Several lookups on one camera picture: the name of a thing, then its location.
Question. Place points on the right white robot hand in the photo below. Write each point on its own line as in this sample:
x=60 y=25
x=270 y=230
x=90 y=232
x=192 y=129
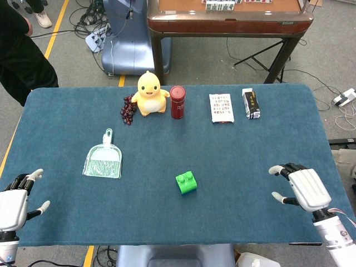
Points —
x=308 y=189

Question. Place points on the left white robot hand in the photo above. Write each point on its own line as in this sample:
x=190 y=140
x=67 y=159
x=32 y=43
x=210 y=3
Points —
x=12 y=205

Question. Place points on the green toy brick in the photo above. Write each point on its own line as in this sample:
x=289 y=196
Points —
x=185 y=182

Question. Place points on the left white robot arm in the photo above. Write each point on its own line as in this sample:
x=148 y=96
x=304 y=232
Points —
x=7 y=247

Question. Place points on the blue-grey mobile robot base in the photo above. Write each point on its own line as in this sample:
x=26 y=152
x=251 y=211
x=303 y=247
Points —
x=130 y=50

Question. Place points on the beige bag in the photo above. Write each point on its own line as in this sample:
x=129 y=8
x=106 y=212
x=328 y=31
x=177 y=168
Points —
x=345 y=161

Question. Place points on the green packaged dustpan brush set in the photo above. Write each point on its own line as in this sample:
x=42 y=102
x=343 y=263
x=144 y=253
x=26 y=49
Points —
x=103 y=164

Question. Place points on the black and white carton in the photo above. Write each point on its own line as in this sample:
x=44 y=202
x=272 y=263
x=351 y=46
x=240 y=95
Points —
x=251 y=104

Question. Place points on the blue felt table cover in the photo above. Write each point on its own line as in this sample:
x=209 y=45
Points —
x=178 y=144

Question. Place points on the purple grape bunch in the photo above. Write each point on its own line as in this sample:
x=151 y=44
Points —
x=127 y=111

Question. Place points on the grey-blue robot torso base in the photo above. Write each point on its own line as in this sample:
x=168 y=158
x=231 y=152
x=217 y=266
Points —
x=175 y=256

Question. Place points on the person in black shirt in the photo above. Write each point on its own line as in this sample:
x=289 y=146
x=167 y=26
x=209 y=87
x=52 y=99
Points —
x=16 y=55

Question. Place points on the red thermos bottle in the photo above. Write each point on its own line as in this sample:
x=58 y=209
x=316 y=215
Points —
x=177 y=104

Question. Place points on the yellow duck plush toy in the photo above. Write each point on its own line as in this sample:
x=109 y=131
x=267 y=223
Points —
x=150 y=97

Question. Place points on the brown mahjong table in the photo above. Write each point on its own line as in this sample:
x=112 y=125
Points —
x=231 y=25

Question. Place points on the white power strip with plugs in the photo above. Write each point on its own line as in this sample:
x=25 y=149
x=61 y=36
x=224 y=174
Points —
x=96 y=39

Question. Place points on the person in black trousers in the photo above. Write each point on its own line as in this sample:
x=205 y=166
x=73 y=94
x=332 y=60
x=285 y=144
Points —
x=43 y=19

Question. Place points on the row of mahjong tiles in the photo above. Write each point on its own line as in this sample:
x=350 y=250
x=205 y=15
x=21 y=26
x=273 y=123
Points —
x=219 y=7

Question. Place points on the black metal rail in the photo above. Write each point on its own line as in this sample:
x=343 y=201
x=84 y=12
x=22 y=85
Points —
x=343 y=143

